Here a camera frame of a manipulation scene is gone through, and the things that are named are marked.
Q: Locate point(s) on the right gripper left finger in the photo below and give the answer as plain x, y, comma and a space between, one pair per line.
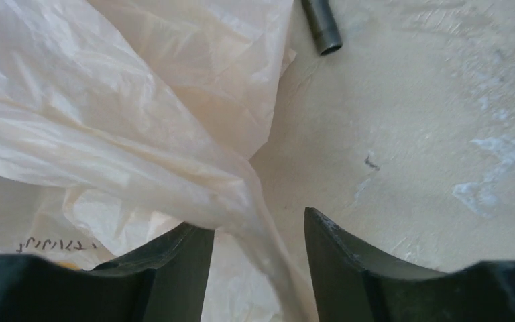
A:
163, 280

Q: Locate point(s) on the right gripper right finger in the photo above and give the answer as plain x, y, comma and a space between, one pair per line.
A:
355, 281

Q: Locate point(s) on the translucent plastic bag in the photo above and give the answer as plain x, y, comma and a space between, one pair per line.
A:
120, 120

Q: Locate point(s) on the dark grey metal faucet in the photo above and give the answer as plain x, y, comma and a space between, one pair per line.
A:
323, 26

